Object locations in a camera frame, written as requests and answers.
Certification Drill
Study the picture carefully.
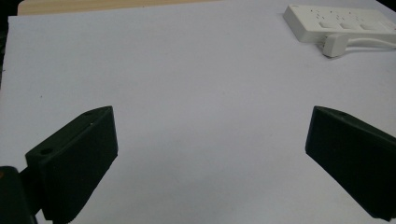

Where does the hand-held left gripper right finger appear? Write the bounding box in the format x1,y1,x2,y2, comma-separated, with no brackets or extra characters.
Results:
304,105,396,222

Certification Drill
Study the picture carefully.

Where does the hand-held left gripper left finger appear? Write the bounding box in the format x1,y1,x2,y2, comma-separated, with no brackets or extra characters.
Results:
24,105,120,224

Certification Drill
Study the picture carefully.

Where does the white cable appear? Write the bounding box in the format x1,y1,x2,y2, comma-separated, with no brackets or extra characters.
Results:
346,36,396,49

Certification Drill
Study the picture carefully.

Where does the white plug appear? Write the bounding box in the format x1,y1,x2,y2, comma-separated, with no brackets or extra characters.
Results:
322,33,351,59

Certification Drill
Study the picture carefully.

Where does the white power strip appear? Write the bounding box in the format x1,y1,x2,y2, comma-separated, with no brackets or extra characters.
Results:
282,4,396,45

